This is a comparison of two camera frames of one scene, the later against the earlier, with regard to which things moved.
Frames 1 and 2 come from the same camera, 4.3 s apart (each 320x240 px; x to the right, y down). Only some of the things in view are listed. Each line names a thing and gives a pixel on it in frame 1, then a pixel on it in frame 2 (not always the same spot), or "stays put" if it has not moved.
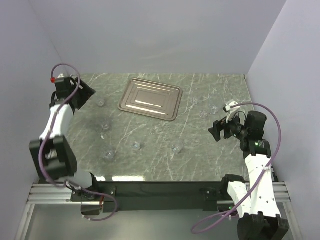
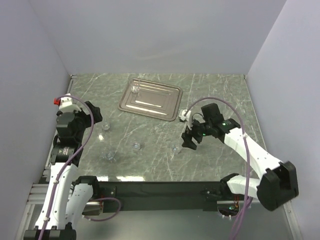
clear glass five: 136,145 stays put
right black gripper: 219,125 -> 187,138
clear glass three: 105,126 stays put
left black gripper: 87,92 -> 87,117
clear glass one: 101,102 -> 135,84
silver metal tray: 152,99 stays put
